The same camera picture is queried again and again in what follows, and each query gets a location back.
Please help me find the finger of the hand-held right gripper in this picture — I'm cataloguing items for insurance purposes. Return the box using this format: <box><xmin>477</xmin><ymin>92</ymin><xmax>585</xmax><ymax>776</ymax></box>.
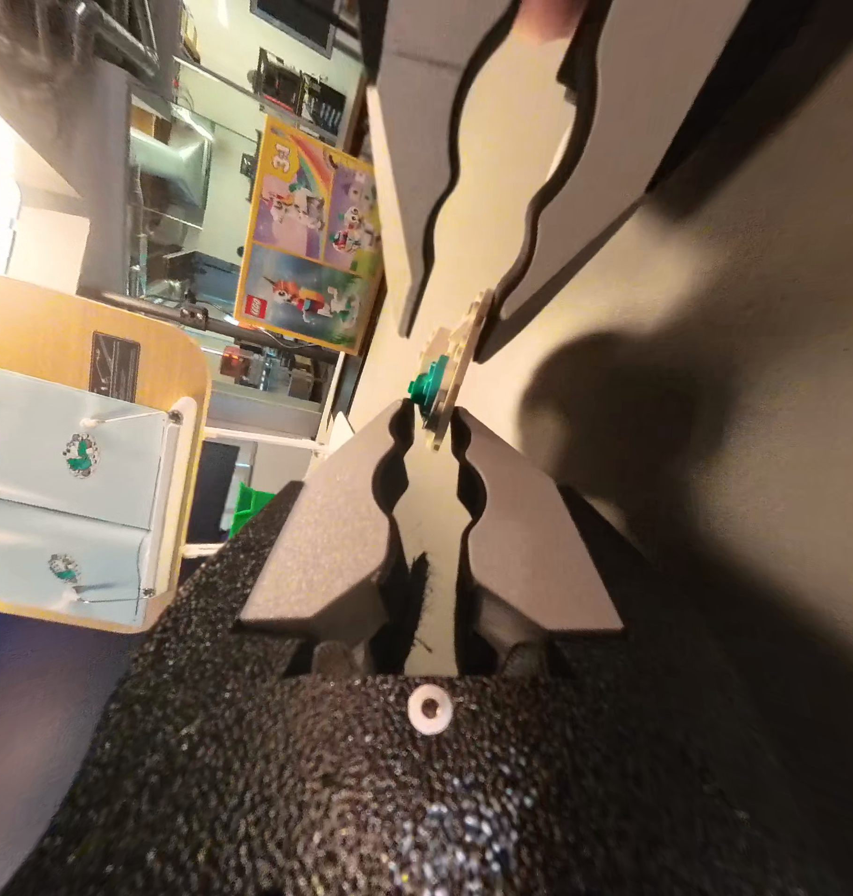
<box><xmin>365</xmin><ymin>0</ymin><xmax>522</xmax><ymax>338</ymax></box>
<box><xmin>473</xmin><ymin>0</ymin><xmax>755</xmax><ymax>365</ymax></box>

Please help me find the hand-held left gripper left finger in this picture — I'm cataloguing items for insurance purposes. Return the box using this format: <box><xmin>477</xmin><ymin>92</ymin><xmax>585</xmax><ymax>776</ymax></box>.
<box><xmin>238</xmin><ymin>398</ymin><xmax>417</xmax><ymax>674</ymax></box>

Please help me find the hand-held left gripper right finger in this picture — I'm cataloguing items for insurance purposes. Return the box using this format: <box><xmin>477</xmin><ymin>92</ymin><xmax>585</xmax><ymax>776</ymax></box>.
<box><xmin>449</xmin><ymin>408</ymin><xmax>625</xmax><ymax>674</ymax></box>

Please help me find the round white lego assembly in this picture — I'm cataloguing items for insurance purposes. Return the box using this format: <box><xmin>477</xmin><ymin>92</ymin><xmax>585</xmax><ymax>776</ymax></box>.
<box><xmin>407</xmin><ymin>287</ymin><xmax>497</xmax><ymax>452</ymax></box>

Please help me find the colourful lego box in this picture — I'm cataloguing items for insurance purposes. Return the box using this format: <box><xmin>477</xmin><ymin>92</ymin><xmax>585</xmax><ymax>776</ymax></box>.
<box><xmin>234</xmin><ymin>115</ymin><xmax>387</xmax><ymax>354</ymax></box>

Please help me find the person's right hand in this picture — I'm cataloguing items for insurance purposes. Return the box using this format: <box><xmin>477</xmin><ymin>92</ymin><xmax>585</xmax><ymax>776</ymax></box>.
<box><xmin>512</xmin><ymin>0</ymin><xmax>590</xmax><ymax>42</ymax></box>

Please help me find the green plastic bin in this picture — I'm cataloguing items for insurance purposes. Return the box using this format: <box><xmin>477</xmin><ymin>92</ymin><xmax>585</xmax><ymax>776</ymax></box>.
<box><xmin>224</xmin><ymin>479</ymin><xmax>282</xmax><ymax>541</ymax></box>

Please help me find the wooden book stand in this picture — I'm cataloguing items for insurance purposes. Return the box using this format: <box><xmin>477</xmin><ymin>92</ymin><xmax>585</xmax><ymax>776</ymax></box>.
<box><xmin>0</xmin><ymin>272</ymin><xmax>354</xmax><ymax>636</ymax></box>

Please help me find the dark wall screen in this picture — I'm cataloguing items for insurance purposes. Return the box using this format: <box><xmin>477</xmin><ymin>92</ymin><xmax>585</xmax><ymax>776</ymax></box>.
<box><xmin>250</xmin><ymin>0</ymin><xmax>336</xmax><ymax>58</ymax></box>

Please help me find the silver metal duct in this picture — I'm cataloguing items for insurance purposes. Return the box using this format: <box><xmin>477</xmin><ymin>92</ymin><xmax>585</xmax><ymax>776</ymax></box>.
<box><xmin>129</xmin><ymin>129</ymin><xmax>214</xmax><ymax>232</ymax></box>

